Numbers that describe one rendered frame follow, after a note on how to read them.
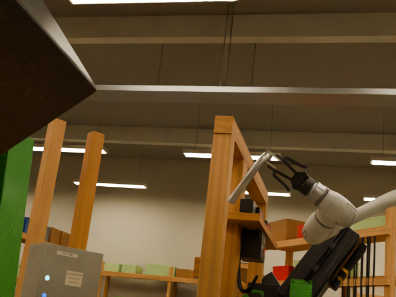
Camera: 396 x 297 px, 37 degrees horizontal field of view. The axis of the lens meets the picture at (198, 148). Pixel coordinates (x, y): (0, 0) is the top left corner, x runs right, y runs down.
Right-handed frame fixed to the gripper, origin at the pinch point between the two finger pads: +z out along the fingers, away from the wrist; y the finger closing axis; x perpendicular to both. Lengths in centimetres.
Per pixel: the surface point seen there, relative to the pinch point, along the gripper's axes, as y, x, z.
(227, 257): -55, -54, -8
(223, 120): 0.8, -33.2, 31.4
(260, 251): -44, -71, -20
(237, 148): -7, -52, 21
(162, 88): -15, -330, 151
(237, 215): -34, -51, 0
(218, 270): -54, -14, -10
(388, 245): -8, -332, -112
